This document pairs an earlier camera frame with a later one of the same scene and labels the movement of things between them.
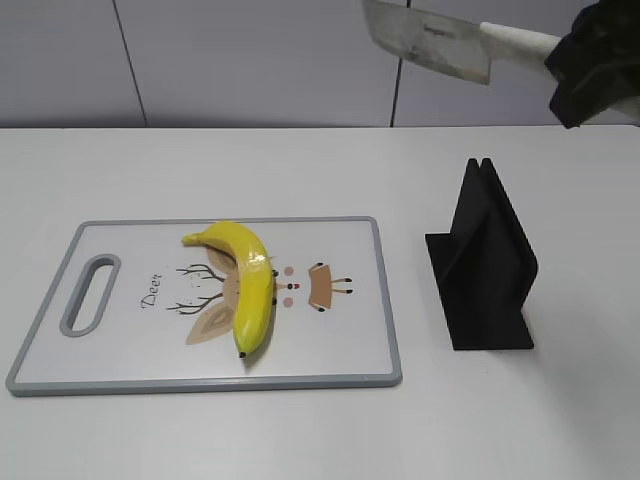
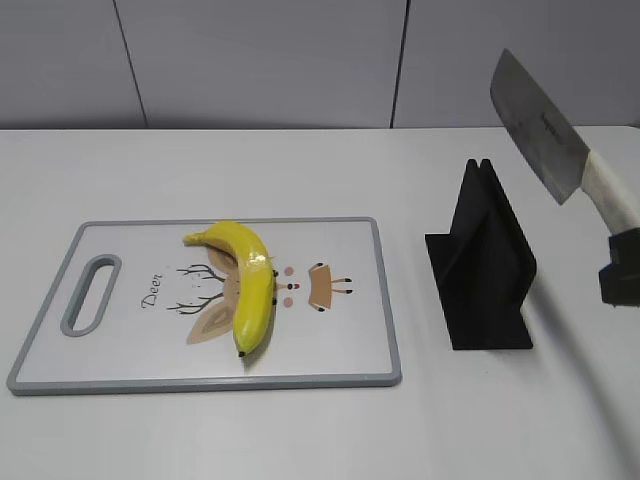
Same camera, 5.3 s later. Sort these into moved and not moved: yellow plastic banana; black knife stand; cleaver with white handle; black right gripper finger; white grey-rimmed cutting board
Moved: cleaver with white handle; black right gripper finger
Not moved: white grey-rimmed cutting board; black knife stand; yellow plastic banana
